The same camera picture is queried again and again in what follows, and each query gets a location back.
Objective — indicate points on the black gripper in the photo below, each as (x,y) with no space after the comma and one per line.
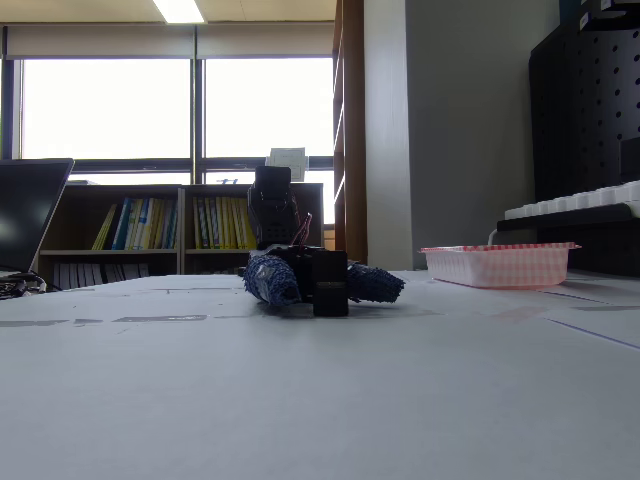
(306,274)

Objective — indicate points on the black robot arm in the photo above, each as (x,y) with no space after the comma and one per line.
(272,210)

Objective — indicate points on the red checkered tray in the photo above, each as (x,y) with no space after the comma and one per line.
(500,267)

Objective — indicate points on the row of yellow books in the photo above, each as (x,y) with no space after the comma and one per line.
(220,222)
(140,225)

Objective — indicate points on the white paper sign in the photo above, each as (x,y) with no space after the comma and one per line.
(287,162)

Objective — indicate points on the wooden bookshelf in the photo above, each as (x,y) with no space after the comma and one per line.
(182,220)

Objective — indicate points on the tall brown wooden shelf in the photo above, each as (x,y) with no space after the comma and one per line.
(352,130)

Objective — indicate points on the row of white binders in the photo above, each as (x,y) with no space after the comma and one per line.
(100,275)

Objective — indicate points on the white power strip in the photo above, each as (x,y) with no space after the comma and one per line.
(575,200)

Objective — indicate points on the beige roller blind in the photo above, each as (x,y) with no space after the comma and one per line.
(170,40)

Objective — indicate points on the black pegboard stand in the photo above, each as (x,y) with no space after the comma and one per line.
(580,125)

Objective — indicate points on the dark laptop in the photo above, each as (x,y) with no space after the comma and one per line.
(25,215)

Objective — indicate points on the ceiling light panel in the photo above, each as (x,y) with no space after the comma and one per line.
(177,10)

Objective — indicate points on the black storage boxes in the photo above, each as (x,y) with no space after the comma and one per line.
(600,12)

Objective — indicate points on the dark window frame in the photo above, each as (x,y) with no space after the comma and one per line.
(197,125)

